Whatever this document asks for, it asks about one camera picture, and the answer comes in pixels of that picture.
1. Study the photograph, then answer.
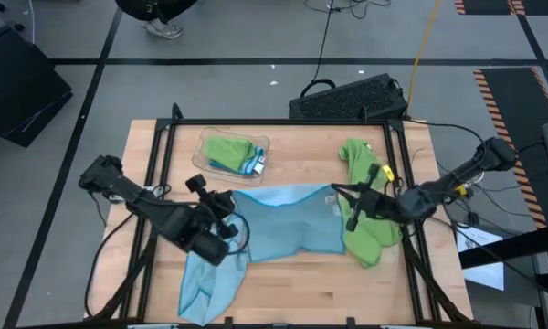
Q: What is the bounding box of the black hanging cable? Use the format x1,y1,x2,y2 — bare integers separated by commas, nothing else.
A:
300,0,393,99

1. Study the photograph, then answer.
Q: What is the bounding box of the person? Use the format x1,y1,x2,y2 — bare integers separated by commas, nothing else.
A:
114,0,198,40

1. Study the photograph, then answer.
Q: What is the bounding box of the black equipment case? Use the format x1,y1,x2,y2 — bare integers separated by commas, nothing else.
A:
0,23,74,149

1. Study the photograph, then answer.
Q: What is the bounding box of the clear plastic bin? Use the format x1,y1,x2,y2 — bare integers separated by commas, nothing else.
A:
191,126,271,187

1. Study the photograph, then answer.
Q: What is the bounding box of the blue microfiber towel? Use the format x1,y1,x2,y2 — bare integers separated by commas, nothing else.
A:
177,218,253,326
208,145,268,177
230,183,349,264

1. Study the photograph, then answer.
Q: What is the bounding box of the black perforated computer case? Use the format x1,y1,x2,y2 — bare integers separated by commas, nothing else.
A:
288,72,410,122

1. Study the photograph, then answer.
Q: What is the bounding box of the yellow hanging cable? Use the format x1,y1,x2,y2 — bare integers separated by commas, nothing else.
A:
404,0,442,118

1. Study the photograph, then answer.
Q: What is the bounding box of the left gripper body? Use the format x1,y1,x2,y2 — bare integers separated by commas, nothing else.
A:
184,174,239,240

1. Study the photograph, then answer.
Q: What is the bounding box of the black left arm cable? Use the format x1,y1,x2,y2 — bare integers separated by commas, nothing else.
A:
84,210,138,320

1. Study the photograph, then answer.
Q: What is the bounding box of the white display screen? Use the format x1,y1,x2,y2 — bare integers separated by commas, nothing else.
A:
455,220,506,292

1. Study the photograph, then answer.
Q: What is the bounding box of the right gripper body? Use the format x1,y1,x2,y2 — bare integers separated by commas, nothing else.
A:
345,163,396,232

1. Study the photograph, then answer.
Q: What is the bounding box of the black stand beam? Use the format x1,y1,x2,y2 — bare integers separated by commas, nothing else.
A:
458,222,548,271

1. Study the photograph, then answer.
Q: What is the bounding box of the white floor cable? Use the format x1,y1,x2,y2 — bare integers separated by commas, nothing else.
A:
26,0,37,46

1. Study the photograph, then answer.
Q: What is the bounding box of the green microfiber towel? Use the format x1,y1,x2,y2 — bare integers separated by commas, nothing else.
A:
203,135,258,175
337,194,404,270
338,138,390,189

